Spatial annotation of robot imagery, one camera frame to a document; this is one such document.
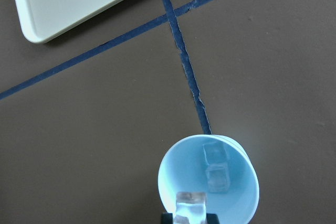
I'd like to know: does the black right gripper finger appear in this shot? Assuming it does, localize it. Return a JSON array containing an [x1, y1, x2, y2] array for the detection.
[[160, 212, 220, 224]]

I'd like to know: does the clear ice cube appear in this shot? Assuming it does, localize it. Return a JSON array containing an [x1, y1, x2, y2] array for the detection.
[[173, 191, 207, 224]]

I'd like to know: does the light blue plastic cup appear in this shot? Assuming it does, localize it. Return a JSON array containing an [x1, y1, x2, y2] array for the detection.
[[157, 135, 259, 223]]

